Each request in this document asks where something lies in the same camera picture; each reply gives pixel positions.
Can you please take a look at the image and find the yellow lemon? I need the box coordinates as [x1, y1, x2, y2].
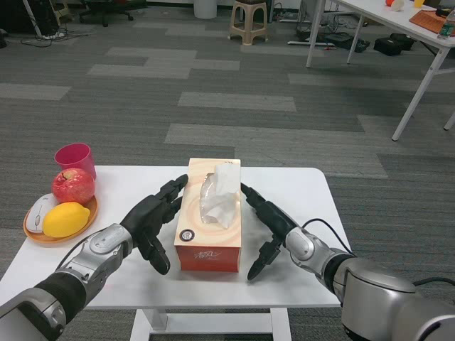
[42, 201, 91, 238]

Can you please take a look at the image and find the pink plastic cup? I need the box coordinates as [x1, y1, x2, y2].
[54, 142, 97, 180]

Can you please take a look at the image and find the orange round plate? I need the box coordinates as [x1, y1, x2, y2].
[23, 194, 99, 244]

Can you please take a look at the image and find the white cluttered desk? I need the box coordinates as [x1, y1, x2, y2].
[21, 0, 43, 38]

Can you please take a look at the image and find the beige plastic stool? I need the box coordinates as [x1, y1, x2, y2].
[228, 0, 269, 46]

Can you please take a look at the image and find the black flat case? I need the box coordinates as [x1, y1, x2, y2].
[323, 31, 370, 53]

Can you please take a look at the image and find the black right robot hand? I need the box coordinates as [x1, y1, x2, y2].
[240, 182, 301, 281]

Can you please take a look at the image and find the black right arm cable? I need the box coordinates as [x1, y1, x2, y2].
[301, 218, 455, 287]

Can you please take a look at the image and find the white computer mouse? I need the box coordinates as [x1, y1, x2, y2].
[27, 193, 60, 234]

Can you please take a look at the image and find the small wooden stool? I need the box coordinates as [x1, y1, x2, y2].
[49, 0, 72, 26]

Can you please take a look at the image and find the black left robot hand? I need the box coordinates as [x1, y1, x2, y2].
[119, 173, 189, 276]

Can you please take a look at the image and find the clear water bottle green label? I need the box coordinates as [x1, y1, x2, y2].
[436, 9, 455, 40]

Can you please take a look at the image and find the potted plant white pot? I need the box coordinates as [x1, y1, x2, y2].
[193, 0, 218, 20]

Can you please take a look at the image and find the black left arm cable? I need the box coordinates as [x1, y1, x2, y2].
[55, 237, 92, 269]

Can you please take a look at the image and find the white table base frame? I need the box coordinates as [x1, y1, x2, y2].
[129, 308, 293, 341]

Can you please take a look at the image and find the orange flat tray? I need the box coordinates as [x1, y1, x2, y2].
[408, 9, 455, 36]

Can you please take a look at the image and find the red apple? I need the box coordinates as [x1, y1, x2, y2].
[52, 167, 97, 205]

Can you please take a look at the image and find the large white office desk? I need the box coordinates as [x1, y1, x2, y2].
[305, 0, 455, 142]

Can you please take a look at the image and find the black soft bag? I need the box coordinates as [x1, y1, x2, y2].
[373, 33, 415, 57]

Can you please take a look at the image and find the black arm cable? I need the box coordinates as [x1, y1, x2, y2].
[55, 237, 92, 269]
[301, 218, 455, 287]

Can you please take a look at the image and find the black cabinet under desk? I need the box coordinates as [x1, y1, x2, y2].
[0, 0, 60, 35]

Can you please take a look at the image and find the orange wood-print tissue box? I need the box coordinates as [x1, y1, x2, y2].
[173, 158, 242, 274]

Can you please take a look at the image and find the black office chair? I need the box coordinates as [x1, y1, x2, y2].
[77, 0, 134, 28]

